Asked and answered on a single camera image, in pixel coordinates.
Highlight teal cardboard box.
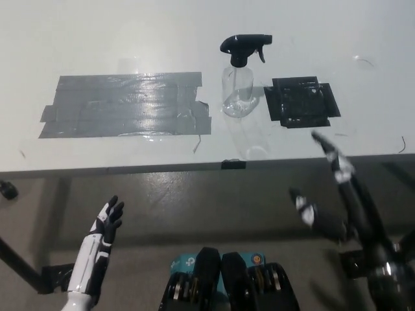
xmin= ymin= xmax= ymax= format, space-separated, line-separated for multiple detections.
xmin=170 ymin=251 xmax=267 ymax=296

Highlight grey duct tape patch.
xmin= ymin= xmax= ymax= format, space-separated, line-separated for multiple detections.
xmin=38 ymin=71 xmax=212 ymax=139

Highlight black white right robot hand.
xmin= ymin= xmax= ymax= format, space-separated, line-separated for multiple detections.
xmin=289 ymin=130 xmax=396 ymax=270

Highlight clear plastic bottle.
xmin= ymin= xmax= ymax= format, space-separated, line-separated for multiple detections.
xmin=221 ymin=63 xmax=260 ymax=118

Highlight black caster wheel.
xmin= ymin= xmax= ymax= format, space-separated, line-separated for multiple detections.
xmin=0 ymin=181 xmax=19 ymax=200

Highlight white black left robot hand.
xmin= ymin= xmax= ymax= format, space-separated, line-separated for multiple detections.
xmin=66 ymin=195 xmax=126 ymax=299

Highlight black robot torso blocks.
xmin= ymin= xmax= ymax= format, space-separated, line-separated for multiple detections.
xmin=158 ymin=246 xmax=301 ymax=311

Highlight black table leg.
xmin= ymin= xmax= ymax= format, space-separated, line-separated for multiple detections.
xmin=0 ymin=235 xmax=45 ymax=292

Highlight black spray trigger lid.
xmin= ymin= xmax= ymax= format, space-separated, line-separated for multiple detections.
xmin=219 ymin=34 xmax=273 ymax=68

